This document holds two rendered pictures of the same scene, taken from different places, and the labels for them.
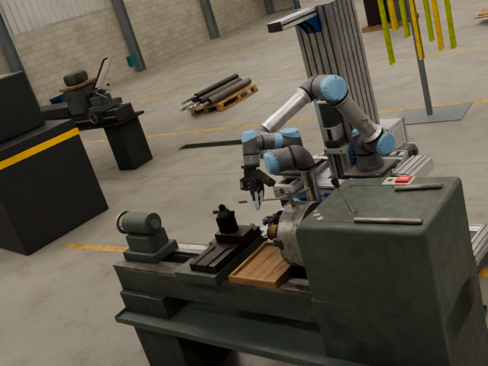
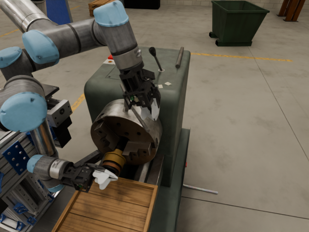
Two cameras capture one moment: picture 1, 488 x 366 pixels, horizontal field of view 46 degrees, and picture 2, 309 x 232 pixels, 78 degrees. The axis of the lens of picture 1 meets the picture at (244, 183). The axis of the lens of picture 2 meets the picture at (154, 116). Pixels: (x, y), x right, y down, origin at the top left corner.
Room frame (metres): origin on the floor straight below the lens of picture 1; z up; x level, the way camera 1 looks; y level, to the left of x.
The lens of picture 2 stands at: (2.68, 0.41, 1.72)
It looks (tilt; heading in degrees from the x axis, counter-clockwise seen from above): 40 degrees down; 241
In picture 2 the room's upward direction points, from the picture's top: straight up
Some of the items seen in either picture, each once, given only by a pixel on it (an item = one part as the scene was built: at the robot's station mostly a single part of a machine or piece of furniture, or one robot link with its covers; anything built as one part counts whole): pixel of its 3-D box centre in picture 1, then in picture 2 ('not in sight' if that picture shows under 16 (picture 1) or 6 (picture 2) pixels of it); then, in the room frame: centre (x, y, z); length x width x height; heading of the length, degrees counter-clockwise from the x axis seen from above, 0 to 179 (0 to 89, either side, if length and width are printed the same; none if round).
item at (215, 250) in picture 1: (226, 247); not in sight; (2.88, 0.20, 0.95); 0.43 x 0.18 x 0.04; 138
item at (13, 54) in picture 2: (364, 138); (14, 63); (2.86, -0.68, 1.33); 0.13 x 0.12 x 0.14; 19
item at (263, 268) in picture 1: (270, 263); (109, 210); (2.67, -0.01, 0.88); 0.36 x 0.30 x 0.04; 138
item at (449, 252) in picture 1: (384, 240); (145, 93); (2.24, -0.52, 1.06); 0.59 x 0.48 x 0.39; 48
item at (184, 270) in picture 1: (224, 253); not in sight; (2.93, 0.22, 0.89); 0.53 x 0.30 x 0.06; 138
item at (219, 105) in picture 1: (224, 99); not in sight; (11.36, -0.11, 0.07); 1.24 x 0.86 x 0.14; 137
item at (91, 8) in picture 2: not in sight; (104, 7); (0.31, -8.14, 0.22); 1.25 x 0.86 x 0.44; 54
